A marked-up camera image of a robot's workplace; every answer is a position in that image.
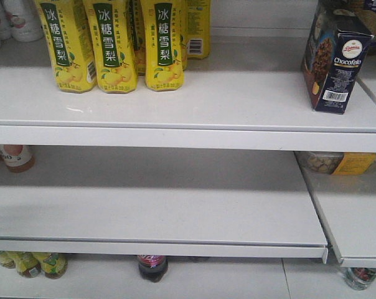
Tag yellow pear drink bottle rear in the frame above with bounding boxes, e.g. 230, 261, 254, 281
187, 0, 211, 59

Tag green tea bottle middle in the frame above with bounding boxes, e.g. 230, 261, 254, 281
7, 251, 41, 278

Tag yellow pear drink bottle left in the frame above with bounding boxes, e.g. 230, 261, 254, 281
34, 1, 96, 93

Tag dark blue Chocofelo cookie box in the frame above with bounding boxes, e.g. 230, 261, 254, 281
301, 1, 374, 115

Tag white store shelving unit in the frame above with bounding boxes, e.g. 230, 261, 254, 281
0, 1, 376, 298

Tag clear jar red contents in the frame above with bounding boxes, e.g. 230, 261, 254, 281
344, 267, 376, 291

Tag yellow biscuit package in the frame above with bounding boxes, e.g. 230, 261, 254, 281
294, 151, 376, 175

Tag orange juice bottle white label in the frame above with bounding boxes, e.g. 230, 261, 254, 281
0, 145, 35, 173

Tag yellow pear drink bottle right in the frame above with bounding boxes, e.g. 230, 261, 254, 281
141, 1, 184, 92

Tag white milk drink bottle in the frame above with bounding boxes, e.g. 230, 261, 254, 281
2, 0, 44, 42

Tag dark cola bottle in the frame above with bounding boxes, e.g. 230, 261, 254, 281
137, 255, 168, 283

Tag yellow pear drink bottle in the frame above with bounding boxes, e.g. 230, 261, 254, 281
187, 0, 211, 59
141, 1, 184, 92
83, 1, 138, 93
34, 1, 96, 93

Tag green tea bottle front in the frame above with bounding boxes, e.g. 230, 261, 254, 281
32, 252, 68, 279

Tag yellow pear drink bottle middle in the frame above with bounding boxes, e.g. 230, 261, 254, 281
83, 1, 138, 93

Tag green tea bottle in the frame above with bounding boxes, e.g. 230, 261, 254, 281
32, 252, 68, 279
7, 251, 41, 278

